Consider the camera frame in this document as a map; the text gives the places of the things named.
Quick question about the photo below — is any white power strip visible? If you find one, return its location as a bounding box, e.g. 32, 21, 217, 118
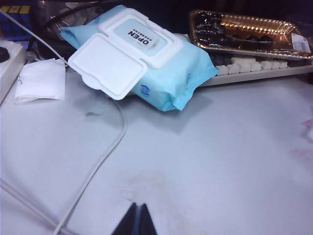
0, 40, 27, 105

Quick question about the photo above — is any blue wet wipes pack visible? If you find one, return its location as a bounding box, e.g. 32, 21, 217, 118
59, 5, 219, 113

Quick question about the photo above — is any folded white tissue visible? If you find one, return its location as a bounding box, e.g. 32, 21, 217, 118
14, 58, 67, 105

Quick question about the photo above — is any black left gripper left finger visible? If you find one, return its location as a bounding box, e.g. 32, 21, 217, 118
114, 202, 138, 235

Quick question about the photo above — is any long white cable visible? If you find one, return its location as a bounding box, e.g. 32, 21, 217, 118
0, 7, 127, 235

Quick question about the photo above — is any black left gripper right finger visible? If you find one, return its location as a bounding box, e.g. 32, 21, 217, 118
139, 203, 157, 235

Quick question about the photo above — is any white grey keyboard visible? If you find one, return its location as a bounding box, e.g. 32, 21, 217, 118
195, 52, 313, 88

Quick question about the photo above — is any blue yellow cube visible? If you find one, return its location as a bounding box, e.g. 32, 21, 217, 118
0, 5, 31, 41

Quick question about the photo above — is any gold plastic cherry tray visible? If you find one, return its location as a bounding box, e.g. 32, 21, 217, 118
188, 9, 313, 61

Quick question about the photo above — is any black round plug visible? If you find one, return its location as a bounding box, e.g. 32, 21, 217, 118
0, 47, 10, 63

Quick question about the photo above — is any black cable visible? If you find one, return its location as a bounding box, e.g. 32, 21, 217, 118
45, 0, 115, 28

